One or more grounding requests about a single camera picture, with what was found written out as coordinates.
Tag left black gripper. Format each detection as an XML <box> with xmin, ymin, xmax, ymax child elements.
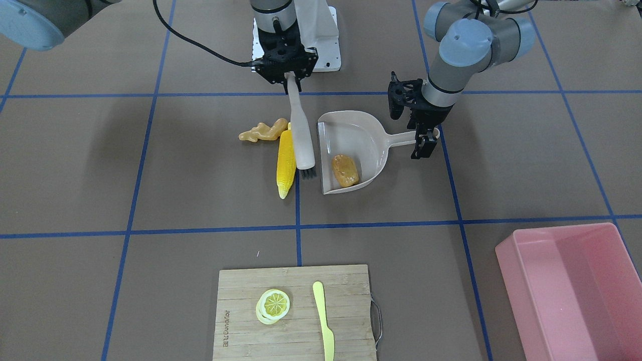
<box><xmin>387</xmin><ymin>72</ymin><xmax>452</xmax><ymax>159</ymax></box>

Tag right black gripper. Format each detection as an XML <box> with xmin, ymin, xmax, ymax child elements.
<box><xmin>252</xmin><ymin>28</ymin><xmax>318</xmax><ymax>85</ymax></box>

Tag beige plastic dustpan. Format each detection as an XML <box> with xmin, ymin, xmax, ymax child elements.
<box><xmin>317</xmin><ymin>110</ymin><xmax>416</xmax><ymax>195</ymax></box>

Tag tan toy ginger root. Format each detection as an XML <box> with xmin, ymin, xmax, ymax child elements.
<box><xmin>238</xmin><ymin>117</ymin><xmax>289</xmax><ymax>142</ymax></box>

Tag brown toy potato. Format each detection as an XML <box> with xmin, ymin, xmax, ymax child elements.
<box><xmin>331</xmin><ymin>154</ymin><xmax>360</xmax><ymax>188</ymax></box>

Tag beige brush black bristles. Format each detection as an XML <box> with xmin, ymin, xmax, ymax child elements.
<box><xmin>284</xmin><ymin>72</ymin><xmax>316</xmax><ymax>180</ymax></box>

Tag yellow toy corn cob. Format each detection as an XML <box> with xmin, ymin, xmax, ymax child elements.
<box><xmin>276</xmin><ymin>123</ymin><xmax>297</xmax><ymax>200</ymax></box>

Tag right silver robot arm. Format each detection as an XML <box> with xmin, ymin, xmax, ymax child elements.
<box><xmin>1</xmin><ymin>1</ymin><xmax>318</xmax><ymax>87</ymax></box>

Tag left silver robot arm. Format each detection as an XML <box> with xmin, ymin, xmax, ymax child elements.
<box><xmin>388</xmin><ymin>1</ymin><xmax>537</xmax><ymax>159</ymax></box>

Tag pink plastic bin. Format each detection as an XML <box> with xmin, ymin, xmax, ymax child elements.
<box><xmin>495</xmin><ymin>223</ymin><xmax>641</xmax><ymax>360</ymax></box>

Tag yellow plastic knife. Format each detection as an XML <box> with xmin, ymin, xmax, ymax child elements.
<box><xmin>312</xmin><ymin>281</ymin><xmax>335</xmax><ymax>360</ymax></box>

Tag yellow toy lemon slice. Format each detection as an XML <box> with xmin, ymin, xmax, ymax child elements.
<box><xmin>255</xmin><ymin>289</ymin><xmax>290</xmax><ymax>325</ymax></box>

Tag wooden cutting board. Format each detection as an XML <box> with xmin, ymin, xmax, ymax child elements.
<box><xmin>213</xmin><ymin>264</ymin><xmax>378</xmax><ymax>360</ymax></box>

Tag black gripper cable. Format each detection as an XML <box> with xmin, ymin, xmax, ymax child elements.
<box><xmin>152</xmin><ymin>0</ymin><xmax>259</xmax><ymax>68</ymax></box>

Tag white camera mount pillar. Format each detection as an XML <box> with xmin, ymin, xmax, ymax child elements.
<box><xmin>250</xmin><ymin>1</ymin><xmax>342</xmax><ymax>72</ymax></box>

